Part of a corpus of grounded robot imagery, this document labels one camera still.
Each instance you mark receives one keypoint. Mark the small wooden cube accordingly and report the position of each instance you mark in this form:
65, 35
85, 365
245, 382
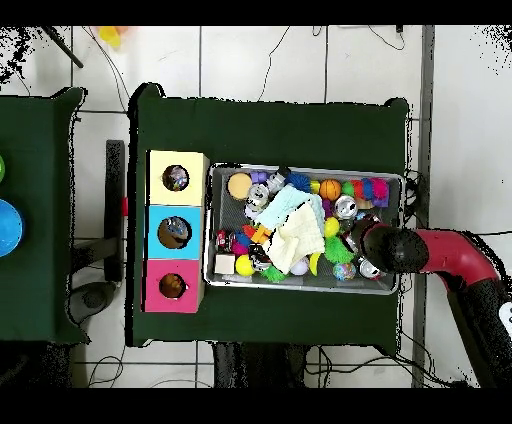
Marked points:
225, 263

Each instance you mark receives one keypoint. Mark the cream yellow cloth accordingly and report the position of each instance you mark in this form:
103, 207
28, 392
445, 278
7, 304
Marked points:
294, 236

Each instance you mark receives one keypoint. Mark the wooden box with three holes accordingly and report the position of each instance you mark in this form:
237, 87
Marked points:
160, 208

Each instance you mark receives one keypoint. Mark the multicolour cartoon print cloth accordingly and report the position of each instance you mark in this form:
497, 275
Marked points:
175, 178

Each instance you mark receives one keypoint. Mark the silver drinks can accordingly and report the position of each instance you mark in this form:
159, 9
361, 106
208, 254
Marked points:
258, 194

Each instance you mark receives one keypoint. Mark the shallow clear mesh bin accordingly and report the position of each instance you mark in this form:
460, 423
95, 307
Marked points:
220, 280

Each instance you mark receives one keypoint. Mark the black chair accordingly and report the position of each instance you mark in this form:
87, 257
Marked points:
116, 240

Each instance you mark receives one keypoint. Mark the pink spiky ball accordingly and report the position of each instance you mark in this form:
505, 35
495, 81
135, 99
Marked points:
378, 189

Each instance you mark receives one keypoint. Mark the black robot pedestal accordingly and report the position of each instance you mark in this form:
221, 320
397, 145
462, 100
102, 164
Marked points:
256, 368

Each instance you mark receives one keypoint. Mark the peach orange ball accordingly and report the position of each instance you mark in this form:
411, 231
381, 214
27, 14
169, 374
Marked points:
239, 186

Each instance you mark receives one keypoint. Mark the yellow rubber duck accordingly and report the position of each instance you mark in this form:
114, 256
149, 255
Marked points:
172, 286

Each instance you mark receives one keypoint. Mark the orange toy basketball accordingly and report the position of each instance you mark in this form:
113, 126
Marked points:
330, 190

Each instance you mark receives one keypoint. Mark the yellow floor object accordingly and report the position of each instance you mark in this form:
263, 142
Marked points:
110, 36

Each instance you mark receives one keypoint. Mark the large light green spiky ball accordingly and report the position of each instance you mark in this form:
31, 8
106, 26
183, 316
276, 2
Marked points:
338, 250

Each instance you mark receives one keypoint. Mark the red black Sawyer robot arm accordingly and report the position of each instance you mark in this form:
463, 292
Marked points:
448, 252

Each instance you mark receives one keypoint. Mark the blue round disc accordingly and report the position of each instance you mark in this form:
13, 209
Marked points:
8, 228

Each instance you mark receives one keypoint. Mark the black rod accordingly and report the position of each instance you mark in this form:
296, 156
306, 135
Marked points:
62, 46

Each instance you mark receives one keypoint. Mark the grey metal beam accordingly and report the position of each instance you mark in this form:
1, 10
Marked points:
424, 120

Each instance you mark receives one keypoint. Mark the clear plastic packet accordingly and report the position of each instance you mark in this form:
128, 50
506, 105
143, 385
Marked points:
175, 232

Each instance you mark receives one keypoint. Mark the mint green cloth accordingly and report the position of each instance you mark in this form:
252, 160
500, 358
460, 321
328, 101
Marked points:
276, 204

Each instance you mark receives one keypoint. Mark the green cloth side table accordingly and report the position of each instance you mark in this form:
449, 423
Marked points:
48, 216

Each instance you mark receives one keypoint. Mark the yellow ball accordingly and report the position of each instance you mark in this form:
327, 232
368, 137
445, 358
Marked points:
244, 266
332, 227

